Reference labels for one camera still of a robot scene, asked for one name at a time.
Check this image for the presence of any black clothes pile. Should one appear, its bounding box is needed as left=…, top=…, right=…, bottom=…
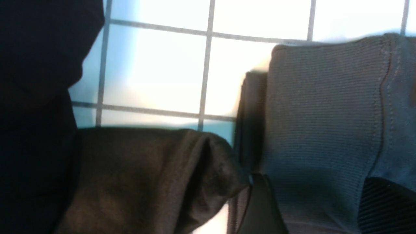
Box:
left=0, top=0, right=105, bottom=234

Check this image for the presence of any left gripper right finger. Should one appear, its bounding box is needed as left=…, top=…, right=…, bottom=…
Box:
left=358, top=178, right=416, bottom=234

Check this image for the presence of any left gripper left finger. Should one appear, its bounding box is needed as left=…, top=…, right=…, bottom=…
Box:
left=237, top=174, right=289, bottom=234

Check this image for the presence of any gray long-sleeve top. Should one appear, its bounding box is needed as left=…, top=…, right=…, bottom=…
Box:
left=53, top=33, right=415, bottom=234

